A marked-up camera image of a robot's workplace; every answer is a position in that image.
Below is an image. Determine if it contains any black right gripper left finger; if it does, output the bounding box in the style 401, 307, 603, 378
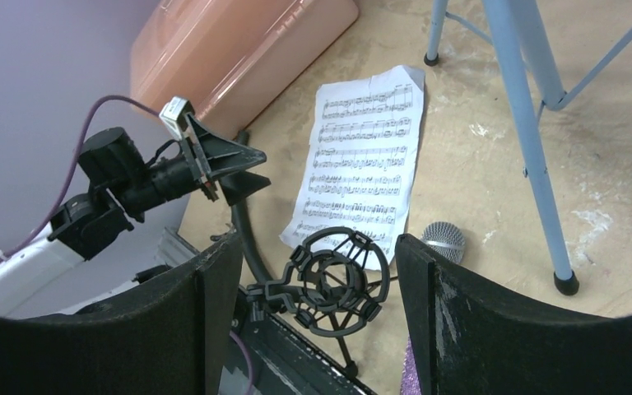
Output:
0, 234, 243, 394

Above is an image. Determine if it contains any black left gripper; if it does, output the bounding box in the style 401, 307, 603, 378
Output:
77, 114, 272, 222

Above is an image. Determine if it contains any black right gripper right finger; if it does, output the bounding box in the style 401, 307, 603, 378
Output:
395, 234, 632, 394

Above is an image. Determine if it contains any black microphone shock mount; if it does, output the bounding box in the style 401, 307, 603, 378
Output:
246, 226, 395, 379

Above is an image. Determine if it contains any sheet music page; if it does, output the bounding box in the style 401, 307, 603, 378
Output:
280, 65, 425, 261

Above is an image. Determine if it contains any light blue music stand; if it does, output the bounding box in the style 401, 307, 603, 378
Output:
424, 0, 632, 296

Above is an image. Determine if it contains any black foam tube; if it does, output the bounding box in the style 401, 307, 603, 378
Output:
230, 129, 277, 287

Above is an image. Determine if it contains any purple glitter microphone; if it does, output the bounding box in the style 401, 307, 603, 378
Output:
400, 221, 466, 394

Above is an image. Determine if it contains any translucent pink storage box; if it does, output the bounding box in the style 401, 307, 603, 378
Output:
130, 0, 360, 137

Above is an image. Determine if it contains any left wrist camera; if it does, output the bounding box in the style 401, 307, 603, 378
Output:
158, 96, 195, 141

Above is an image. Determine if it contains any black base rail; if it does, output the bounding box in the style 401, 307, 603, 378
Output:
132, 263, 369, 394

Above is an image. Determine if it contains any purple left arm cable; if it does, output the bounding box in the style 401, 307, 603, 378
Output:
0, 95, 161, 285

